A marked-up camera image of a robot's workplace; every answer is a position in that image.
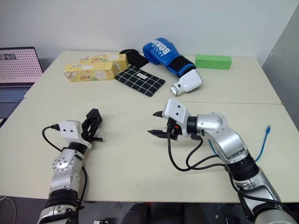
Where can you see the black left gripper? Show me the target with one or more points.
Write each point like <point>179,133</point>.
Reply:
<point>90,131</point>

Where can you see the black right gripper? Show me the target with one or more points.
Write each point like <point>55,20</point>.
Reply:
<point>174,131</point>

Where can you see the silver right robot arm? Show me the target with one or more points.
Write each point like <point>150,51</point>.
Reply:
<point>224,137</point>

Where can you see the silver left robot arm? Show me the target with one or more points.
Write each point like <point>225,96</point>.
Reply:
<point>63,163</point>

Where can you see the yellow printed carton box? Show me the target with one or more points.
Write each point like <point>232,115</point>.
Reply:
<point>102,59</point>
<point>91,72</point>

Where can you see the black white checkered cloth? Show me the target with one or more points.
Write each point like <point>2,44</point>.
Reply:
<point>140,81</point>

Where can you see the white plastic robot hand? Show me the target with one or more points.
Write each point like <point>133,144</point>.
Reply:
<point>188,82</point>

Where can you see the blue boxing glove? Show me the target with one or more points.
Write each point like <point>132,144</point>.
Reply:
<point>161,54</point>

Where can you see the black fabric pouch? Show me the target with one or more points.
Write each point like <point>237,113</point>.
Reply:
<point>135,58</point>

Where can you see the green rectangular block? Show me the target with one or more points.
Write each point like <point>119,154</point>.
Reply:
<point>212,61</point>

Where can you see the open laptop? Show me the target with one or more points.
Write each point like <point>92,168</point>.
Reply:
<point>16,63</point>

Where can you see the clear plastic disc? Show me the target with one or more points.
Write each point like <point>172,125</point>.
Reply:
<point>5,210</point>

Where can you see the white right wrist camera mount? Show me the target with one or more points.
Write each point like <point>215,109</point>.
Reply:
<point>175,110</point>

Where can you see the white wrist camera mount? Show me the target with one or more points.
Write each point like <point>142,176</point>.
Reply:
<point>70,130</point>
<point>175,110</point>

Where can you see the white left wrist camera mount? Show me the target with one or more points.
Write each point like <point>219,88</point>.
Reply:
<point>70,130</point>

